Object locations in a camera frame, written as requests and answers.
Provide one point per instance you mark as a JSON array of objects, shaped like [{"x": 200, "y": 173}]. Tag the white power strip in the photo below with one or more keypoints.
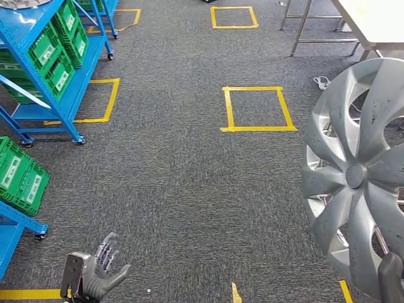
[{"x": 322, "y": 83}]

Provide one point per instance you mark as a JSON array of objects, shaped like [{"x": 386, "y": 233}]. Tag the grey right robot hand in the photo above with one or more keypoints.
[{"x": 393, "y": 280}]

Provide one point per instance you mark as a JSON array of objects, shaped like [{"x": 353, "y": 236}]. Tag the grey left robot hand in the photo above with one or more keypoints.
[{"x": 97, "y": 278}]

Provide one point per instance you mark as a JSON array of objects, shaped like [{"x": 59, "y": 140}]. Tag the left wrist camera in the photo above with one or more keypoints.
[{"x": 74, "y": 272}]

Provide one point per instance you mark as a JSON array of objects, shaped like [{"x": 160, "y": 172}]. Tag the steel workbench white top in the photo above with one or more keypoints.
[{"x": 372, "y": 21}]

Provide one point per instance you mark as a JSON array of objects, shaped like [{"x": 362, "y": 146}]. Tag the yellow floor tape strip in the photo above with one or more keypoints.
[{"x": 345, "y": 292}]

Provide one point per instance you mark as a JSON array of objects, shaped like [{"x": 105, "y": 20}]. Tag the silver wheel hubcap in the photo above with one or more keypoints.
[
  {"x": 356, "y": 175},
  {"x": 19, "y": 3}
]

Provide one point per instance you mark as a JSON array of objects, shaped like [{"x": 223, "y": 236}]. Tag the green plastic crate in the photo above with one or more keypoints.
[
  {"x": 77, "y": 56},
  {"x": 63, "y": 12},
  {"x": 66, "y": 71},
  {"x": 38, "y": 196},
  {"x": 10, "y": 159},
  {"x": 91, "y": 5},
  {"x": 39, "y": 46}
]

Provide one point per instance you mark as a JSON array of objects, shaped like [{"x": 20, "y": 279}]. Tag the blue metal shelf rack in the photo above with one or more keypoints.
[
  {"x": 9, "y": 251},
  {"x": 91, "y": 71}
]

